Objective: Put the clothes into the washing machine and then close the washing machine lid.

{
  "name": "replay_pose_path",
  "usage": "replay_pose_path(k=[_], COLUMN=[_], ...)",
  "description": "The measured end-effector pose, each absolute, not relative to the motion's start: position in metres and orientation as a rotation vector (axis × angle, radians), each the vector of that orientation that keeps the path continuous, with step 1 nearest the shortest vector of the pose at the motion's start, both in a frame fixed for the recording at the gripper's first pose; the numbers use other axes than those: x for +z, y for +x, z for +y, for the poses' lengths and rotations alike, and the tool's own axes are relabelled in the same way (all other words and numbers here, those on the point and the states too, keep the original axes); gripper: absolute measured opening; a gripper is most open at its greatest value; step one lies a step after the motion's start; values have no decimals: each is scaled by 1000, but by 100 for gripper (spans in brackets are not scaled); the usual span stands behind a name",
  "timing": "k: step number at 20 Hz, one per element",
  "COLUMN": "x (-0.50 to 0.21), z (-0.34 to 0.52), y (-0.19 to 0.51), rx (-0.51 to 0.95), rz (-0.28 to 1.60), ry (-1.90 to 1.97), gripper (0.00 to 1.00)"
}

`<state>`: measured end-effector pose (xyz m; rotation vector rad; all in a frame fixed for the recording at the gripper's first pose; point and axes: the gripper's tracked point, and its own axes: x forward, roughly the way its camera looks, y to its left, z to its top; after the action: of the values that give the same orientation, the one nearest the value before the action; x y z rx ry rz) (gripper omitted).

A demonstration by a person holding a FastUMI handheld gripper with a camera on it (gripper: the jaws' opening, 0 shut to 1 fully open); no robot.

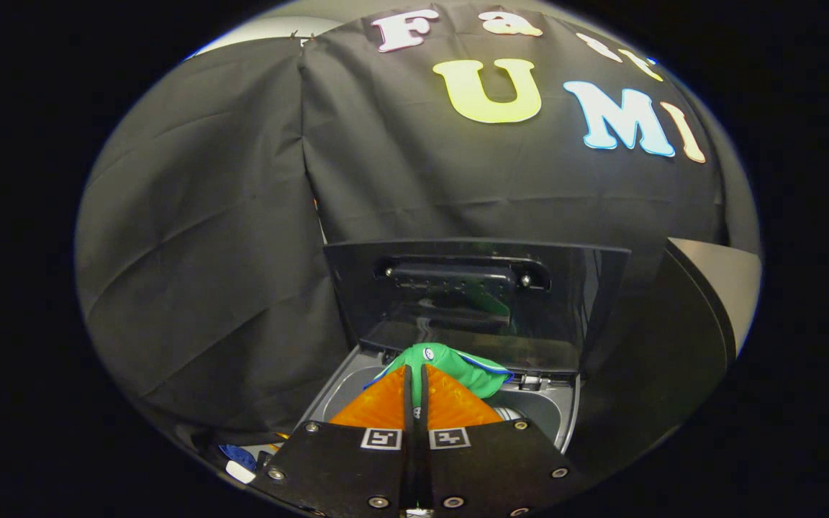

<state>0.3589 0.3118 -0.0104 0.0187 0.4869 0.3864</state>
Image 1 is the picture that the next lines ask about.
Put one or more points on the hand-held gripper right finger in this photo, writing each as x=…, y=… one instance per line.
x=494, y=467

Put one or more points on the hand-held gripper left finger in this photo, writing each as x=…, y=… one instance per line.
x=346, y=467

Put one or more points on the green polo shirt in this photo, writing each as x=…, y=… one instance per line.
x=472, y=378

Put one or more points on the dark washing machine lid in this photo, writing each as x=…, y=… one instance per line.
x=565, y=309

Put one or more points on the black backdrop cloth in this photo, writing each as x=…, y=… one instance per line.
x=206, y=216

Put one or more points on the beige cabinet with grey top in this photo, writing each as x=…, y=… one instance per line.
x=731, y=280

